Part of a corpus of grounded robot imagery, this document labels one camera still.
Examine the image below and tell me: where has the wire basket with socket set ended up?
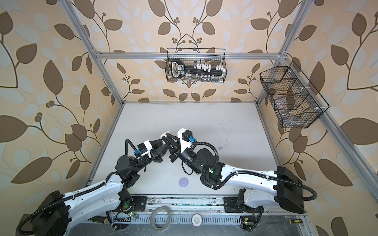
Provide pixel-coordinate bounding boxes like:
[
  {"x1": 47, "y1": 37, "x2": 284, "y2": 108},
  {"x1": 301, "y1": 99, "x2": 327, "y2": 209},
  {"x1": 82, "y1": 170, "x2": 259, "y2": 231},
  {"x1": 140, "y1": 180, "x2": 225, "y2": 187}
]
[{"x1": 165, "y1": 47, "x2": 227, "y2": 83}]

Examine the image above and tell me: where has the empty black wire basket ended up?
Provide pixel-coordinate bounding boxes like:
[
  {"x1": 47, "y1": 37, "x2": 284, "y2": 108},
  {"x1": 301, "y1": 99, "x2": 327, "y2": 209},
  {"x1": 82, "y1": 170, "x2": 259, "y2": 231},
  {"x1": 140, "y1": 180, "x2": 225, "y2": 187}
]
[{"x1": 259, "y1": 62, "x2": 330, "y2": 128}]

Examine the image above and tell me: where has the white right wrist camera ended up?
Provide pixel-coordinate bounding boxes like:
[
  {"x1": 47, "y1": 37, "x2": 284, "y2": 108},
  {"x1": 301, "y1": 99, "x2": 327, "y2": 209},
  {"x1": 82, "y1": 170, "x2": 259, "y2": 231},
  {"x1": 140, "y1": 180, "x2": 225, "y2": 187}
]
[{"x1": 177, "y1": 128, "x2": 195, "y2": 153}]

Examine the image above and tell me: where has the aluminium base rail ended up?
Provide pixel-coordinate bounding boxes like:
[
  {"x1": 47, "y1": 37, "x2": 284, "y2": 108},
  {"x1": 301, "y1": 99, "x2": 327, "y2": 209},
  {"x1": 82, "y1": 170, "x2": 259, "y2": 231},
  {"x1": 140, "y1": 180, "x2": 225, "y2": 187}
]
[{"x1": 64, "y1": 193, "x2": 309, "y2": 226}]

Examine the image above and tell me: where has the yellow handled screwdriver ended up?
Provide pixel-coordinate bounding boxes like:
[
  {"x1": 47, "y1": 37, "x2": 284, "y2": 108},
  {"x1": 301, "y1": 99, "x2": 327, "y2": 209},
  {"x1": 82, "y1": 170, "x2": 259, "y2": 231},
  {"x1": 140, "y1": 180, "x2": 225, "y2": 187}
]
[{"x1": 274, "y1": 219, "x2": 303, "y2": 225}]

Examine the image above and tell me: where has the purple round disc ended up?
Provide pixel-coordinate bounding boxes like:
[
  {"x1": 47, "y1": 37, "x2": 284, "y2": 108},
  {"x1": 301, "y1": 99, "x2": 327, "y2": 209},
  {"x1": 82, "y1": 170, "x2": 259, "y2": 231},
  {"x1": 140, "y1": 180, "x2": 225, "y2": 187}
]
[{"x1": 179, "y1": 178, "x2": 189, "y2": 187}]

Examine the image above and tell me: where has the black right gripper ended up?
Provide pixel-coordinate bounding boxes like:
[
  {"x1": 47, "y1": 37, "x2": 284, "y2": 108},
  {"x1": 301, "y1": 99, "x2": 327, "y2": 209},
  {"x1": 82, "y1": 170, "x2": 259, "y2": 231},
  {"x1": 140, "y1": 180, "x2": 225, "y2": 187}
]
[{"x1": 166, "y1": 134, "x2": 203, "y2": 176}]

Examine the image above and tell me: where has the grey tape roll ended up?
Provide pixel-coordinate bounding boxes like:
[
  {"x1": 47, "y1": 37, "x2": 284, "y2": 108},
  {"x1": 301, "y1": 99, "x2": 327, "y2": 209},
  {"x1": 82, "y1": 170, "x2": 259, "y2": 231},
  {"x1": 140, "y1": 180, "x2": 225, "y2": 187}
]
[{"x1": 149, "y1": 207, "x2": 172, "y2": 232}]

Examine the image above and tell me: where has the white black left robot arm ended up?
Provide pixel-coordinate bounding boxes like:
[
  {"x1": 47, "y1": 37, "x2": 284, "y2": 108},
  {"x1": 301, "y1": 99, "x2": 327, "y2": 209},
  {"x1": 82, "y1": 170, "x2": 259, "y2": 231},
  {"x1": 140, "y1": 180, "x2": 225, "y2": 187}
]
[{"x1": 16, "y1": 139, "x2": 168, "y2": 236}]

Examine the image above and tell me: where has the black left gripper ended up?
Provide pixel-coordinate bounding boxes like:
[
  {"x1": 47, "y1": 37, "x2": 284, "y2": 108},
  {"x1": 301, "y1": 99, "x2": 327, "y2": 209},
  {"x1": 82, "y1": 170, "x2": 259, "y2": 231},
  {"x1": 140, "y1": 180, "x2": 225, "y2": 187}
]
[{"x1": 131, "y1": 137, "x2": 168, "y2": 176}]

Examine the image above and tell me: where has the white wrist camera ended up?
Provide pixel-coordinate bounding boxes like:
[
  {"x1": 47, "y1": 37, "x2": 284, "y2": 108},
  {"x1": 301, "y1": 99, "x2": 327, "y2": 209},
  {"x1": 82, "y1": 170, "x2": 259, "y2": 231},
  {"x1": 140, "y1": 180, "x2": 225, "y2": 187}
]
[
  {"x1": 177, "y1": 128, "x2": 195, "y2": 153},
  {"x1": 134, "y1": 140, "x2": 153, "y2": 159}
]

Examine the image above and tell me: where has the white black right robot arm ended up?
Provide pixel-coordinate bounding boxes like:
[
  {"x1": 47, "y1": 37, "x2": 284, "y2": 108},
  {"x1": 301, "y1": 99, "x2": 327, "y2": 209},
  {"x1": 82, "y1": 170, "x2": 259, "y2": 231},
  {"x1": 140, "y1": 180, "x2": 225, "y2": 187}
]
[{"x1": 161, "y1": 132, "x2": 318, "y2": 214}]

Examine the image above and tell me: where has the black socket set rail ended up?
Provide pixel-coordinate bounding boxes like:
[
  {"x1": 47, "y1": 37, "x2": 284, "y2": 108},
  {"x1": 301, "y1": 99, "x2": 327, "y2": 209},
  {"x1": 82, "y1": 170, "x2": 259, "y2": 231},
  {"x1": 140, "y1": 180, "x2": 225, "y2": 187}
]
[{"x1": 167, "y1": 59, "x2": 227, "y2": 80}]

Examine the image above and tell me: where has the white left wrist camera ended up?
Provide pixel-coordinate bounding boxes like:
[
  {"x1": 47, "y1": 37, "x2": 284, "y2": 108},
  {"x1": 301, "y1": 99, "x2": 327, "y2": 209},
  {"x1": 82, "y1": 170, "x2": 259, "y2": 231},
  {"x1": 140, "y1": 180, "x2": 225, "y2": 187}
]
[{"x1": 134, "y1": 140, "x2": 153, "y2": 159}]

